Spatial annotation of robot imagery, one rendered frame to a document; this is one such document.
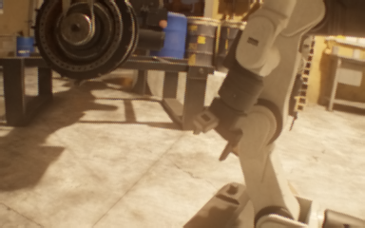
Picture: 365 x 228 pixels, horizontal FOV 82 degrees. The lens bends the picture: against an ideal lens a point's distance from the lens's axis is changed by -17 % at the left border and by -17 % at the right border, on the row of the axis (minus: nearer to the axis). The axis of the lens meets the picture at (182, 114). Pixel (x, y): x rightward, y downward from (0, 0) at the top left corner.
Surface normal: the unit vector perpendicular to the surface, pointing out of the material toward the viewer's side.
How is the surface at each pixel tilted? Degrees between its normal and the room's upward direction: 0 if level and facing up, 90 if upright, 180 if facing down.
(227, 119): 85
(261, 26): 88
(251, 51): 88
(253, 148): 90
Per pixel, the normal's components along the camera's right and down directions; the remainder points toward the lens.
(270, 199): -0.52, 0.18
